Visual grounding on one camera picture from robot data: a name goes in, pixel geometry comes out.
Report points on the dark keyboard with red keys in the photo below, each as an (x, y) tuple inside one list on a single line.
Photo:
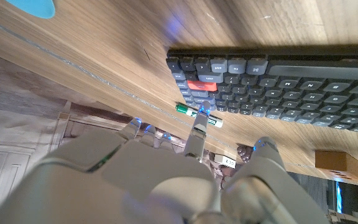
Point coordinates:
[(291, 93)]

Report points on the white power strip box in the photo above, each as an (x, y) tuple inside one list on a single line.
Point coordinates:
[(225, 161)]

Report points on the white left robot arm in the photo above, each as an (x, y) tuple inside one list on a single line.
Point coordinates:
[(353, 217)]

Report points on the small cardboard box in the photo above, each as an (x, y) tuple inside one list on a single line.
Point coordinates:
[(337, 163)]

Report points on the green and white marker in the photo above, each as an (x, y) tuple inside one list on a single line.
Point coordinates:
[(186, 110)]

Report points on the blue round disc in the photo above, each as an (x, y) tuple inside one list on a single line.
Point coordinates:
[(36, 7)]

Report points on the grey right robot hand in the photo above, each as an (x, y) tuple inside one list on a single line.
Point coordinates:
[(154, 186)]

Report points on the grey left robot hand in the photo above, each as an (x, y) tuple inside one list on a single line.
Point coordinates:
[(245, 153)]

